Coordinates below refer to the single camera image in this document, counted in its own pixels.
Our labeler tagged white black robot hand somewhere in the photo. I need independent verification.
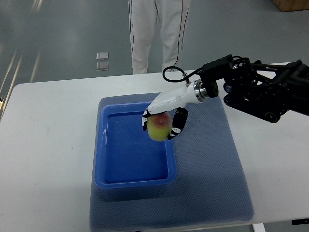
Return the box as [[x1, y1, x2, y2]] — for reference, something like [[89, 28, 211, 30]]
[[142, 80, 209, 140]]

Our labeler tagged green red peach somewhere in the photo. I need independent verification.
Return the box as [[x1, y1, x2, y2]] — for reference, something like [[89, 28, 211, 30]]
[[147, 112, 172, 142]]

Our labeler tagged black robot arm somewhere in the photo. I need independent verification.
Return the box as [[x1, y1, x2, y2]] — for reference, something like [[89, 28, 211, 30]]
[[198, 55, 309, 123]]

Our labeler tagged upper floor socket plate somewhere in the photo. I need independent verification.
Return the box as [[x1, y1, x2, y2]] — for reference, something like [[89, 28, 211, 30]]
[[96, 52, 109, 60]]

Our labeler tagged person in white trousers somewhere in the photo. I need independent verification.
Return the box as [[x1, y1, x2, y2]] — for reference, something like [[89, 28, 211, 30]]
[[127, 0, 191, 74]]

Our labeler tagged blue plastic tray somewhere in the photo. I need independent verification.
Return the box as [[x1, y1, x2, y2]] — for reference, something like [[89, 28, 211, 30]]
[[93, 102, 177, 189]]

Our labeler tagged blue grey mat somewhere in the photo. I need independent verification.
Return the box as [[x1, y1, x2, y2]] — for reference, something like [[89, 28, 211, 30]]
[[90, 94, 254, 232]]

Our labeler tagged brown wooden box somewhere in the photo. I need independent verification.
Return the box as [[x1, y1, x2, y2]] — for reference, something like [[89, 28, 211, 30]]
[[272, 0, 309, 12]]

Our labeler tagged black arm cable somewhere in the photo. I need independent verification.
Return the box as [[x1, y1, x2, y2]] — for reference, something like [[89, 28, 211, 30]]
[[162, 66, 203, 87]]

